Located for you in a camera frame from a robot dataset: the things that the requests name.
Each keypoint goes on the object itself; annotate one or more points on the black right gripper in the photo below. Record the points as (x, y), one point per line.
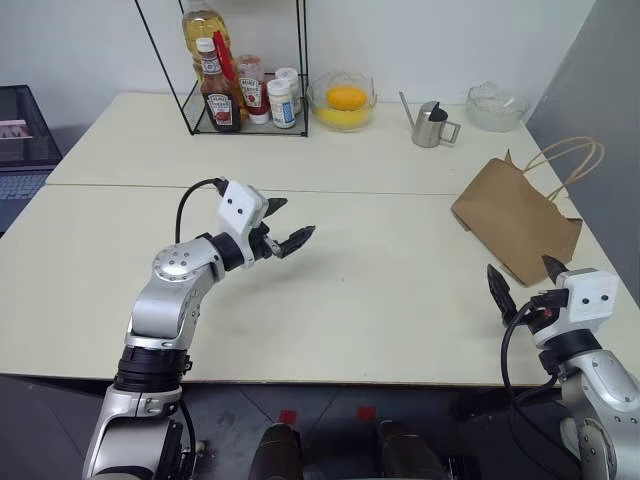
(554, 301)

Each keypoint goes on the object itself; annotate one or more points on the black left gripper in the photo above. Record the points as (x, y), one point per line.
(264, 245)

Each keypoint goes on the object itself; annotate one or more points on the brown paper bag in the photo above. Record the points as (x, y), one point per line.
(505, 215)

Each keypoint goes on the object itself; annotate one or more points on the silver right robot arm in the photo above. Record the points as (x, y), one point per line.
(600, 385)

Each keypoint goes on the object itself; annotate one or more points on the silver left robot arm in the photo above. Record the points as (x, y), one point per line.
(165, 300)

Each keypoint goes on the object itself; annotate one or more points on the white seasoning jar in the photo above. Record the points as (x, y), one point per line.
(292, 75)
(281, 105)

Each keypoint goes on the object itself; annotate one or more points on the yellow lemon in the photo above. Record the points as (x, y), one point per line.
(342, 119)

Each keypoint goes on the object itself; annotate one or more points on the plastic squeeze ketchup bottle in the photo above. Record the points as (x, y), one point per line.
(252, 95)

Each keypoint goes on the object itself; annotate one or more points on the glass ketchup bottle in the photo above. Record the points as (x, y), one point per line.
(220, 107)

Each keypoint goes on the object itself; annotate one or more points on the orange fruit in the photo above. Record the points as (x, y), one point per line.
(346, 98)

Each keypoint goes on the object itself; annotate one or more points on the glass fruit bowl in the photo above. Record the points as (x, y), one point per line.
(345, 77)

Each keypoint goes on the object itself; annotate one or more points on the dark bulky object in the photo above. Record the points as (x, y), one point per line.
(490, 440)

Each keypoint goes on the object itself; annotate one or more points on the steel long-spout watering can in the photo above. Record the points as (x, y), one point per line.
(427, 127)

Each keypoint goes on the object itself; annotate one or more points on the empty glass bowl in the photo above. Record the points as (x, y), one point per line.
(497, 110)

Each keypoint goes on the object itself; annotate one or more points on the dark rounded shape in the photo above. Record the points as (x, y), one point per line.
(277, 450)
(410, 450)

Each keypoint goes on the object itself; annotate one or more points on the cooking oil bottle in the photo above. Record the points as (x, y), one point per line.
(200, 25)

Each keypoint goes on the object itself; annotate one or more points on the dark laptop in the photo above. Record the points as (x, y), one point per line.
(25, 150)

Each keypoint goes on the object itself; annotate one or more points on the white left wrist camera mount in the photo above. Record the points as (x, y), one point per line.
(240, 205)

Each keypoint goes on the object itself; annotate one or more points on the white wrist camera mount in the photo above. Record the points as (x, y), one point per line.
(590, 300)
(240, 205)

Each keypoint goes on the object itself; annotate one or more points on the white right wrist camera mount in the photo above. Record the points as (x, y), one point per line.
(590, 300)

